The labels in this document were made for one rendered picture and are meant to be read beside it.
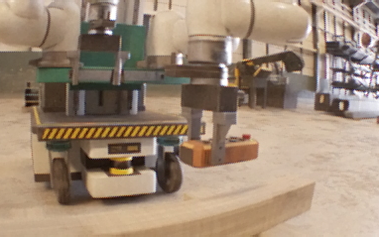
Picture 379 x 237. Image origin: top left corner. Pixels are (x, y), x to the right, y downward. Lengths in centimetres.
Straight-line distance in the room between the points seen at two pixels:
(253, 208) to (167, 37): 80
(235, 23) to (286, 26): 11
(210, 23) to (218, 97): 15
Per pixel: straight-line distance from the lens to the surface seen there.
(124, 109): 138
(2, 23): 103
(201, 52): 58
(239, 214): 69
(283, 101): 836
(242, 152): 66
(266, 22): 62
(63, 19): 112
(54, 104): 146
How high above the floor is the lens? 46
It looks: 6 degrees down
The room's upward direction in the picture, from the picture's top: 2 degrees clockwise
